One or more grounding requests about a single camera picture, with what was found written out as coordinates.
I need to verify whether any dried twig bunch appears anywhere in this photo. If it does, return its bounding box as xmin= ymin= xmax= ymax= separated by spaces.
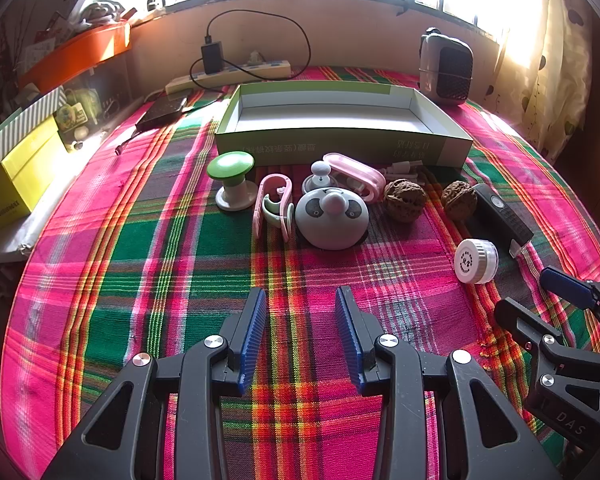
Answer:
xmin=0 ymin=0 xmax=36 ymax=76

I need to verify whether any orange tray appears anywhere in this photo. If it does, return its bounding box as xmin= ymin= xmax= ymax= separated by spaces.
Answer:
xmin=20 ymin=22 xmax=132 ymax=92

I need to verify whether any pink oval case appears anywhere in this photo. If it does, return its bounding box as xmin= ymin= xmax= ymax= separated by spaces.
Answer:
xmin=322 ymin=154 xmax=386 ymax=203

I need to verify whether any panda shaped massager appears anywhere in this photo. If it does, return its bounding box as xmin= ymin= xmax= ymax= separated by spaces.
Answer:
xmin=295 ymin=185 xmax=371 ymax=248

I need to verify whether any black phone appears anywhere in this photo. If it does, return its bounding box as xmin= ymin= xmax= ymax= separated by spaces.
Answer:
xmin=135 ymin=91 xmax=193 ymax=131

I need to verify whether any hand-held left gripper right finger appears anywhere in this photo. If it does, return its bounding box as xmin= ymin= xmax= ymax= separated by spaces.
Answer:
xmin=335 ymin=287 xmax=563 ymax=480

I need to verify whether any cream dotted curtain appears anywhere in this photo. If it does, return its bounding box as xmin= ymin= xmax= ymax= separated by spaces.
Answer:
xmin=522 ymin=0 xmax=593 ymax=161

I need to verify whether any pink mint clip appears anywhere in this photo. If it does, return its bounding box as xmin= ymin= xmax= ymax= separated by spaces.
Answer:
xmin=252 ymin=172 xmax=296 ymax=241

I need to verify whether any white power strip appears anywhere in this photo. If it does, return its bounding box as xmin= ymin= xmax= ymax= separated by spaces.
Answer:
xmin=165 ymin=58 xmax=292 ymax=95

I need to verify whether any short black cable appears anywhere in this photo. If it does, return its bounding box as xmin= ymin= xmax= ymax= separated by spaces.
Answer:
xmin=115 ymin=127 xmax=142 ymax=156

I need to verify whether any white black fan heater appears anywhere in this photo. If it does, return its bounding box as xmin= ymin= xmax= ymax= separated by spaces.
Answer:
xmin=417 ymin=27 xmax=475 ymax=107

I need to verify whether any green capped white massager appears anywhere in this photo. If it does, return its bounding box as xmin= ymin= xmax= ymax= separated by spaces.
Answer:
xmin=206 ymin=152 xmax=257 ymax=211

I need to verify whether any long black charging cable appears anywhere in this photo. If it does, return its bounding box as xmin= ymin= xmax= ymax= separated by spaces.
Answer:
xmin=189 ymin=9 xmax=312 ymax=93

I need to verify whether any green white cardboard box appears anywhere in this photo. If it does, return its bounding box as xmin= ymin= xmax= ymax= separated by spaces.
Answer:
xmin=215 ymin=80 xmax=473 ymax=168

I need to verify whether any black charger adapter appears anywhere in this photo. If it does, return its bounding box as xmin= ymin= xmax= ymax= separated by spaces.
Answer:
xmin=201 ymin=42 xmax=226 ymax=76

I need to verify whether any small white knob massager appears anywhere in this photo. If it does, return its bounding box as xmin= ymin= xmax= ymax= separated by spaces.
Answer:
xmin=301 ymin=160 xmax=338 ymax=193

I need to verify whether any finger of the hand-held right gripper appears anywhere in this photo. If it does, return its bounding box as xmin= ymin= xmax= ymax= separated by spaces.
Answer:
xmin=539 ymin=266 xmax=600 ymax=356
xmin=494 ymin=297 xmax=600 ymax=411

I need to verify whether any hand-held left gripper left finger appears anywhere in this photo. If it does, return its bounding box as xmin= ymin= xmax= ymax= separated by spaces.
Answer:
xmin=40 ymin=287 xmax=268 ymax=480

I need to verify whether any white round jar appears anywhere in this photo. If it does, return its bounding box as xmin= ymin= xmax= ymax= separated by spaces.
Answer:
xmin=454 ymin=237 xmax=499 ymax=285

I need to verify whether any black window frame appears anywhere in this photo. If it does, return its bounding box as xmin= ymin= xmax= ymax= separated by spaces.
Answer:
xmin=100 ymin=0 xmax=506 ymax=41

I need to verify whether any green printed card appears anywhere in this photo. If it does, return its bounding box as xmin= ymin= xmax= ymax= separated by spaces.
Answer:
xmin=55 ymin=102 xmax=91 ymax=131

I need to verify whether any green white striped box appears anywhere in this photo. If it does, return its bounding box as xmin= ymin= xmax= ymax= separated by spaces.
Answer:
xmin=0 ymin=85 xmax=68 ymax=178

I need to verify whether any yellow box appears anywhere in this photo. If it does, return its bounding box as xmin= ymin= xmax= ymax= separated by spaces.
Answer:
xmin=0 ymin=115 xmax=63 ymax=236

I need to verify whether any black power bank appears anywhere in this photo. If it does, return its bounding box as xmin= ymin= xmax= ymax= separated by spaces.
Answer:
xmin=472 ymin=183 xmax=535 ymax=256

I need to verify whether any white plastic bag pile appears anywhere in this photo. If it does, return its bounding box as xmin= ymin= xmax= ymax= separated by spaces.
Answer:
xmin=65 ymin=0 xmax=131 ymax=28

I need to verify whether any brown walnut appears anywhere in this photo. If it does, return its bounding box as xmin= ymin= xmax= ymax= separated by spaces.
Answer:
xmin=441 ymin=181 xmax=478 ymax=218
xmin=384 ymin=179 xmax=427 ymax=220

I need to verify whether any pink green plaid cloth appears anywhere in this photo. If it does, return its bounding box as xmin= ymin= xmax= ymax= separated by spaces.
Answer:
xmin=0 ymin=65 xmax=600 ymax=480

